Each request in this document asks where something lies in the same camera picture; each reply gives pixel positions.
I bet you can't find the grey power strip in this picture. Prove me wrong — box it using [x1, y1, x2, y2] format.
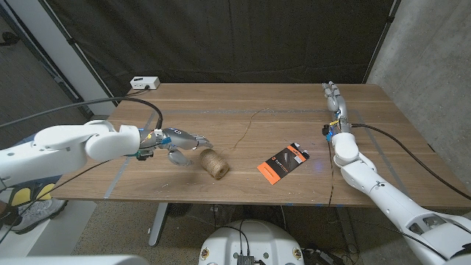
[303, 248, 345, 265]

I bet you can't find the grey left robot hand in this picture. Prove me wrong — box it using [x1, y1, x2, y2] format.
[138, 127, 214, 167]

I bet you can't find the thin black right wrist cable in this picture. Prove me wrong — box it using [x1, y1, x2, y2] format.
[326, 140, 335, 208]

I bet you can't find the black ribbed round object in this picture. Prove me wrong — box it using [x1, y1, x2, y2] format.
[167, 203, 193, 219]

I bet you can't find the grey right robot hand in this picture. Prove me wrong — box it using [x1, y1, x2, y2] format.
[322, 81, 350, 134]

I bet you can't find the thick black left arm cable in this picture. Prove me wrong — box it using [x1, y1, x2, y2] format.
[0, 96, 164, 130]

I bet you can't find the black backdrop curtain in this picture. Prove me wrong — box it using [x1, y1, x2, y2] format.
[43, 0, 402, 104]

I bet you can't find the orange and black package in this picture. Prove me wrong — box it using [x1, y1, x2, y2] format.
[256, 142, 311, 186]

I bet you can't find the brown jute twine spool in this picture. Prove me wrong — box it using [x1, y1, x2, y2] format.
[198, 108, 266, 180]

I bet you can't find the white power box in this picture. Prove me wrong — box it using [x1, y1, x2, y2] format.
[130, 76, 161, 91]

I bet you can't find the grey sneaker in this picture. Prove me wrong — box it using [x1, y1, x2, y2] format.
[3, 198, 70, 236]

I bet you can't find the black wall handle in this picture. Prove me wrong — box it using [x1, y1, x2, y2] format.
[0, 32, 21, 47]

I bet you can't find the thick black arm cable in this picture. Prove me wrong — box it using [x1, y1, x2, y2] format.
[0, 96, 164, 130]
[351, 123, 471, 202]

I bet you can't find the long grey tape strip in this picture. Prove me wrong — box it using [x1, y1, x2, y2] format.
[152, 109, 360, 116]

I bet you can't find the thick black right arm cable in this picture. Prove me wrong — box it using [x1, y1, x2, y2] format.
[351, 123, 471, 202]

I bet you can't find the thin black left wrist cable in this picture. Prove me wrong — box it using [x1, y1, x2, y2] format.
[0, 154, 144, 244]

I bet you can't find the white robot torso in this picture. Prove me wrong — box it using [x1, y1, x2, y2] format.
[197, 219, 305, 265]

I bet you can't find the black torso cable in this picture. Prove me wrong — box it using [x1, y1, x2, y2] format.
[214, 219, 252, 258]

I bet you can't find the grey metal table leg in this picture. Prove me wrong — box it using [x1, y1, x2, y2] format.
[333, 205, 360, 255]
[148, 202, 170, 247]

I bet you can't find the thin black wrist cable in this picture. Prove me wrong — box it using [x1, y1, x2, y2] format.
[0, 154, 144, 244]
[326, 140, 335, 208]

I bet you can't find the black backdrop stand pole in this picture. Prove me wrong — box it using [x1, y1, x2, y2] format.
[38, 0, 118, 106]
[362, 0, 402, 85]

